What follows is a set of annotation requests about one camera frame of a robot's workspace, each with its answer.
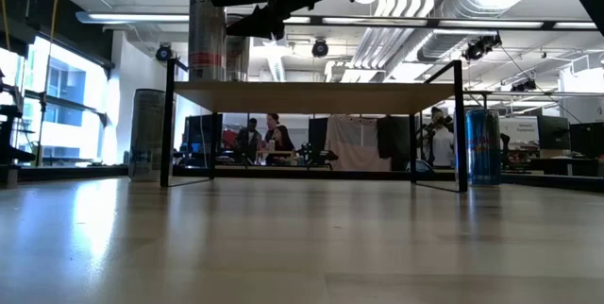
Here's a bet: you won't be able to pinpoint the white beverage can black lid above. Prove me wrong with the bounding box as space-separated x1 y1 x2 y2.
188 0 227 83
127 88 167 183
225 10 252 83

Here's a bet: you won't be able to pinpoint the blue Red Bull can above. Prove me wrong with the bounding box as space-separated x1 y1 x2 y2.
464 108 503 187

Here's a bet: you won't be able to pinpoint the wooden shelf black metal legs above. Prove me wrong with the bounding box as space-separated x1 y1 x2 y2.
159 58 470 194

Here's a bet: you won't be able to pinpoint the round black ceiling speaker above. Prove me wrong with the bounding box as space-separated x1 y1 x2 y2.
155 42 174 63
310 38 330 59

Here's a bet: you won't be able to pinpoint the person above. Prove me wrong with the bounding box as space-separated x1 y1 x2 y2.
421 106 457 170
234 117 263 166
262 111 284 147
267 125 297 167

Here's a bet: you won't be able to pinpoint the long linear ceiling light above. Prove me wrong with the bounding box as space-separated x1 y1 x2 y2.
75 9 604 32

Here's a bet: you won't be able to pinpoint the black hanging cloth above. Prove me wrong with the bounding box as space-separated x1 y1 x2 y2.
377 115 412 160
309 117 329 154

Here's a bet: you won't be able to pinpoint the black computer monitor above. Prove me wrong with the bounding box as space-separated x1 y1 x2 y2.
537 114 571 151
569 121 604 160
182 113 224 155

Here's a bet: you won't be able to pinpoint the pale pink hanging cloth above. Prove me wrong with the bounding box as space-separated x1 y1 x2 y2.
325 114 392 172

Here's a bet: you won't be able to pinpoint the black ceiling spotlight cluster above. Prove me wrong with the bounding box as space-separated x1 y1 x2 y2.
461 33 503 63

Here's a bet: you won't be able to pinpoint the large bright window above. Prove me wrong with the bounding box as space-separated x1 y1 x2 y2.
0 34 115 168

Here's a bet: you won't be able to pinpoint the white sign board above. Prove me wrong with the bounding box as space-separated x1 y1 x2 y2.
498 115 540 145

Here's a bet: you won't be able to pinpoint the black equipment rack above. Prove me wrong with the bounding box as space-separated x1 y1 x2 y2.
0 68 38 190

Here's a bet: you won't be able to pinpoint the black aluminium table frame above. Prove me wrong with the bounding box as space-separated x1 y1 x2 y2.
0 164 604 195

